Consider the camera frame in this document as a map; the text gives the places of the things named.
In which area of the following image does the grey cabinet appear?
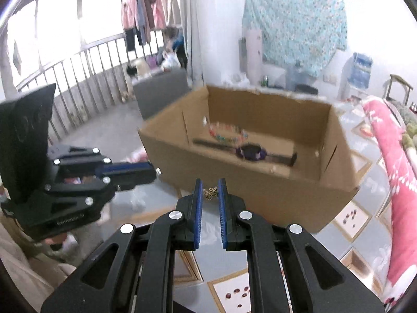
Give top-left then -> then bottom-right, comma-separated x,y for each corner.
133,68 -> 193,119

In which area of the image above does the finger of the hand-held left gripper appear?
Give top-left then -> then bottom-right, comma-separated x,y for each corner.
48,143 -> 154,177
45,169 -> 157,205

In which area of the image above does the grey green plush blanket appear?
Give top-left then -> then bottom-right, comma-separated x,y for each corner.
388,99 -> 417,157

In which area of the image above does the pile of clothes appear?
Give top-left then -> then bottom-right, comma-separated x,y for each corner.
146,28 -> 188,69

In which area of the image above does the pink floral blanket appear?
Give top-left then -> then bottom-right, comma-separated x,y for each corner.
360,95 -> 417,304

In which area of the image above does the blue dispenser water bottle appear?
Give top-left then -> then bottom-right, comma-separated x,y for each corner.
352,52 -> 373,88

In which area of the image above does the white plastic bag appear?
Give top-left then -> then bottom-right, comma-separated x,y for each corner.
223,73 -> 251,85
162,50 -> 180,70

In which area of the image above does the window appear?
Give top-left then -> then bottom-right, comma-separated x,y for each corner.
0,0 -> 186,85

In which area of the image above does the clear water jug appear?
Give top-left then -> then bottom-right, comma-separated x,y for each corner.
286,60 -> 310,90

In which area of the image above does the metal railing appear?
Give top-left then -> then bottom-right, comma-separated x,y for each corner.
15,36 -> 134,144

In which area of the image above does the black smart watch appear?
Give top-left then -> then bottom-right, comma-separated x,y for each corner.
193,139 -> 298,167

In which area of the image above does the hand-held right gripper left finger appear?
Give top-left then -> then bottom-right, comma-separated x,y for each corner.
41,179 -> 204,313

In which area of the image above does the grey board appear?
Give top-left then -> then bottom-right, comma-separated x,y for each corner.
239,37 -> 247,72

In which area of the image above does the person's left forearm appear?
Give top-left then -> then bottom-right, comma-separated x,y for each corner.
0,222 -> 77,313

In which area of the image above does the white water dispenser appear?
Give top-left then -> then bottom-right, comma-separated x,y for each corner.
339,57 -> 372,100

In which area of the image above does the multicoloured bead bracelet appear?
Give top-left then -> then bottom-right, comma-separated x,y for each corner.
207,121 -> 249,144

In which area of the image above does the row of hanging clothes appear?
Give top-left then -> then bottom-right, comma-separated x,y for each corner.
121,0 -> 181,51

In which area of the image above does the white curtain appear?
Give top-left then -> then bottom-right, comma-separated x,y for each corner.
181,0 -> 209,88

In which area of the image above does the white board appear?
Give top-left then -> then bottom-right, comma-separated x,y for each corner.
246,29 -> 263,83

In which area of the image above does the cardboard box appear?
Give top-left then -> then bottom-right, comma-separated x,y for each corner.
138,85 -> 359,234

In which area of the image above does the teal floral wall cloth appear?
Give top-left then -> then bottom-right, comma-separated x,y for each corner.
242,0 -> 347,77

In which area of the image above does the pomegranate print tablecloth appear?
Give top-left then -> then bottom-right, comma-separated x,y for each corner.
107,101 -> 417,313

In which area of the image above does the wooden chair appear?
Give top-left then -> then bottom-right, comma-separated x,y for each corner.
383,74 -> 417,105

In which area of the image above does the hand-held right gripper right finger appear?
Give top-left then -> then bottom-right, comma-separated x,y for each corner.
218,179 -> 385,313

